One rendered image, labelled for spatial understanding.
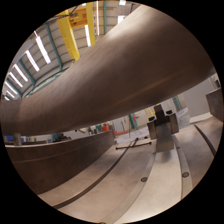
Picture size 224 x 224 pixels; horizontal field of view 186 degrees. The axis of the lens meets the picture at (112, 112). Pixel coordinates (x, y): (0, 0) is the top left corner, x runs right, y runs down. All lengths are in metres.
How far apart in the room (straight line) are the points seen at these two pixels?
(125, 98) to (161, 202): 0.45
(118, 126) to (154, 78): 7.75
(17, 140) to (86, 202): 0.58
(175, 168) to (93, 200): 0.46
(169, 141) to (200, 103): 2.51
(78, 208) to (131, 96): 0.69
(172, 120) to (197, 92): 2.10
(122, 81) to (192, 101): 2.68
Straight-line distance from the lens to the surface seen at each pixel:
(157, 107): 0.94
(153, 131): 0.83
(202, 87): 2.74
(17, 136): 0.67
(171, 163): 0.43
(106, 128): 1.59
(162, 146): 0.36
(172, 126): 0.82
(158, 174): 0.38
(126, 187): 0.55
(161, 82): 0.32
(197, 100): 2.81
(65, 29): 11.12
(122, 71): 0.40
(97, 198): 0.54
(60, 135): 1.90
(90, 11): 10.87
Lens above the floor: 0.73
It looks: 13 degrees up
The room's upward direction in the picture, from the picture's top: 15 degrees counter-clockwise
